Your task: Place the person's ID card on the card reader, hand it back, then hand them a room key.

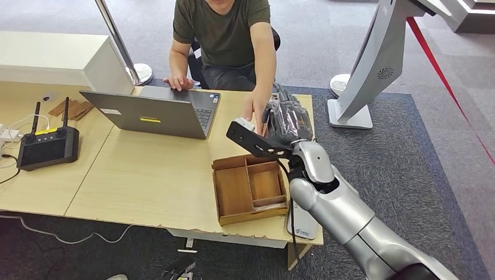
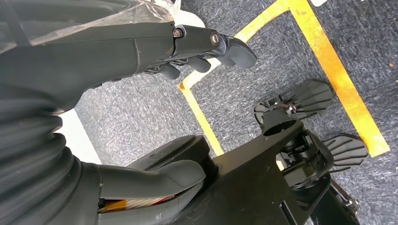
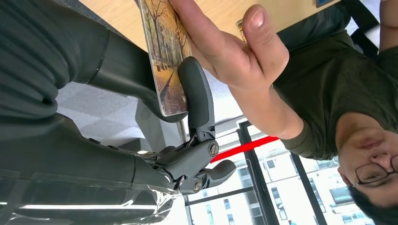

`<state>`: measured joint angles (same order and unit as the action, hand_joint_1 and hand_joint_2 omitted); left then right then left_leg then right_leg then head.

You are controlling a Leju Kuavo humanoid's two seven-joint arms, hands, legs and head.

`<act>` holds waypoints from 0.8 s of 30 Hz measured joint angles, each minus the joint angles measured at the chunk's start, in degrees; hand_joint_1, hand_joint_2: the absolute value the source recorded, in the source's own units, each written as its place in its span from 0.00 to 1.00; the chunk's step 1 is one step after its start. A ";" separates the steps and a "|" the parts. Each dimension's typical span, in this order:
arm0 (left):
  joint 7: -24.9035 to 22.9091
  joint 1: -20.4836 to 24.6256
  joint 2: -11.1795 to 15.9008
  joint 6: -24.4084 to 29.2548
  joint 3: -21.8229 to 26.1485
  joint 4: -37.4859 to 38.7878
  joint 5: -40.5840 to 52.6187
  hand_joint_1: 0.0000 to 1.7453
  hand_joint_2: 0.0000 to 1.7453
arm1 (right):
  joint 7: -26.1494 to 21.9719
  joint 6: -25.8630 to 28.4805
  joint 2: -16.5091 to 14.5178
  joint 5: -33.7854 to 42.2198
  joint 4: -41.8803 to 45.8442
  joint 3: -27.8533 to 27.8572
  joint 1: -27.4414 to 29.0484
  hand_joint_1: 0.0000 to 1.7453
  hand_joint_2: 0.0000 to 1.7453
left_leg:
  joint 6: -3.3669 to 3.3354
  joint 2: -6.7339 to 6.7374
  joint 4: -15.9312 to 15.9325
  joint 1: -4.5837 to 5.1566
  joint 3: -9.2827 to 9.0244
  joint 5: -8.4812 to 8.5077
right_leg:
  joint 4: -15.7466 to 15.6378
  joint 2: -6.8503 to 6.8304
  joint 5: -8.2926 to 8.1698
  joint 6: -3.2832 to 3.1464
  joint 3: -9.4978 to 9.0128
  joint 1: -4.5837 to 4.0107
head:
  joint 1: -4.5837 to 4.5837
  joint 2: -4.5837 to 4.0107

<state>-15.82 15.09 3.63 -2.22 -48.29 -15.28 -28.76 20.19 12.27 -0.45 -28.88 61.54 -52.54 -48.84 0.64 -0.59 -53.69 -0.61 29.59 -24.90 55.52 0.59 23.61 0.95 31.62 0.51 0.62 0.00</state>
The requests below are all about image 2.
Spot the white panel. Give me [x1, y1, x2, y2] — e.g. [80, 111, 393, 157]
[57, 108, 103, 165]

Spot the white rounded object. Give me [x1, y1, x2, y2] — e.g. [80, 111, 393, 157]
[173, 9, 207, 29]

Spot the yellow floor tape strip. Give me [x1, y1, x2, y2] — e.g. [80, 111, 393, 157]
[287, 0, 391, 158]
[177, 0, 293, 91]
[177, 83, 225, 157]

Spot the black robot leg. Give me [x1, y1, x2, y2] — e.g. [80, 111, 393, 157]
[127, 119, 361, 225]

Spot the black ribbed robot foot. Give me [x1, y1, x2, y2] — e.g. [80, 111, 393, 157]
[253, 80, 370, 173]

